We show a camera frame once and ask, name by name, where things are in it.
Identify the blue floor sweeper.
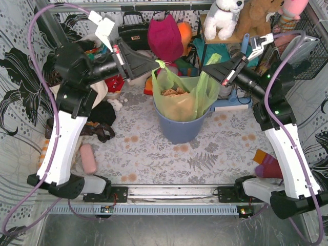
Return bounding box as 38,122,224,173
210,33,253,112

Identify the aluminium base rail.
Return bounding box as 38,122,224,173
38,183,312,206

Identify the teal folded cloth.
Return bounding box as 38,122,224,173
192,37,260,70

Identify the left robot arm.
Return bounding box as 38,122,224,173
27,38,160,202

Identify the orange plush toy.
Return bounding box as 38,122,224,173
177,22,192,54

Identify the crumpled brown paper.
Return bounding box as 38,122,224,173
161,87,188,97

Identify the pink glasses case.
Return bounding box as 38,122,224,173
79,144,97,175

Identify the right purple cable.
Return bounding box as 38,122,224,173
263,30,325,244

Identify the striped colourful sock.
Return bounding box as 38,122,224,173
253,149,283,179

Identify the purple cable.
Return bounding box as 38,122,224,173
263,30,325,244
0,3,103,236

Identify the pink plush toy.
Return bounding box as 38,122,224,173
277,0,309,31

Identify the brown teddy bear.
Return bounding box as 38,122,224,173
235,0,284,38

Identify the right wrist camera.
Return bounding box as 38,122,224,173
248,33,274,61

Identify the green plastic trash bag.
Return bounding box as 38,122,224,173
152,59,220,121

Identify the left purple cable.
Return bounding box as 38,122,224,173
0,3,103,236

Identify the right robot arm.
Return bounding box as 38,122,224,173
202,53,327,219

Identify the blue trash bin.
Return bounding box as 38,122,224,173
153,99,210,145

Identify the orange checkered towel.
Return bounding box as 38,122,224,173
38,139,50,167

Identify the white canvas tote bag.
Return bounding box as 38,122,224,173
50,80,108,109

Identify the brown patterned bag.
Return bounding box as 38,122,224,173
45,118,115,143

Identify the white plush dog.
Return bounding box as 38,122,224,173
204,0,244,40

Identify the rainbow striped cloth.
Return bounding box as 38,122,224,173
143,76,153,96

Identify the black metal shelf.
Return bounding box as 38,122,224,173
197,14,259,69

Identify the silver foil pouch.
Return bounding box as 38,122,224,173
280,35,320,65

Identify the red cloth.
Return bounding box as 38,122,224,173
105,75,125,93

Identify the black leather handbag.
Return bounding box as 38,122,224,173
118,11,151,51

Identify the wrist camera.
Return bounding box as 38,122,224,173
88,11,115,52
248,33,274,61

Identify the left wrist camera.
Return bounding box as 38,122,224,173
88,11,115,52

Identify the small white plush toy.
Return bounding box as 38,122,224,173
107,98,128,111

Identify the black wire basket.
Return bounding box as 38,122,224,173
272,12,327,80

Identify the magenta cloth bag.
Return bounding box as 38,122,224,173
148,14,183,62

